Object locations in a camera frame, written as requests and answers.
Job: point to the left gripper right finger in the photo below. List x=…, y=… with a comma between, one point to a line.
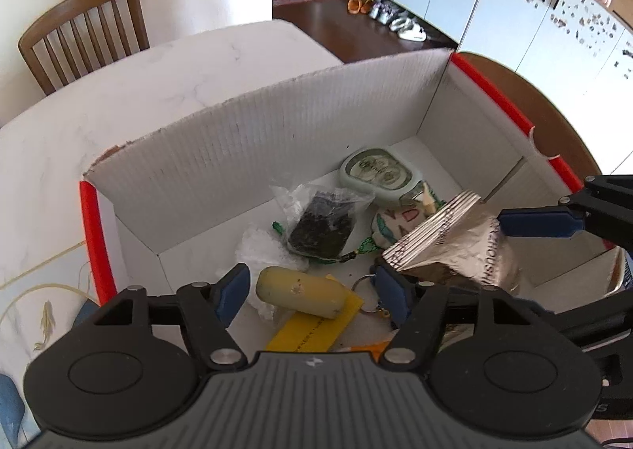
x=418, y=311

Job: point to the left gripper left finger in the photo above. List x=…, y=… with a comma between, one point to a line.
x=207, y=310

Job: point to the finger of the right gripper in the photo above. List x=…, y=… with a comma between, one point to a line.
x=540, y=222

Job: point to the silver foil bag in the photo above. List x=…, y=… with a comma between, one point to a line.
x=460, y=245

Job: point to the yellow soft tube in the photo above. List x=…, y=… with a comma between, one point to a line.
x=300, y=292

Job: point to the green white plush doll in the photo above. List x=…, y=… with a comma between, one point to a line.
x=389, y=225

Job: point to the yellow small box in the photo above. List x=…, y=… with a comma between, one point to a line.
x=309, y=333

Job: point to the bag of dark tea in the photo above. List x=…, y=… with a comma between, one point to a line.
x=319, y=221

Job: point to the cartoon face sticker charm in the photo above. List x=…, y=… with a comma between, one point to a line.
x=374, y=349

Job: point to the red cardboard shoe box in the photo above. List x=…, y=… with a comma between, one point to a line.
x=465, y=122

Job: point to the white shoes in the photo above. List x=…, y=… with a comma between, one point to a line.
x=398, y=20

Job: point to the orange slippers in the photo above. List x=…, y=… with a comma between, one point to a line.
x=359, y=7

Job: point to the wooden dining chair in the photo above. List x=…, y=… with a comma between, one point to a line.
x=78, y=37

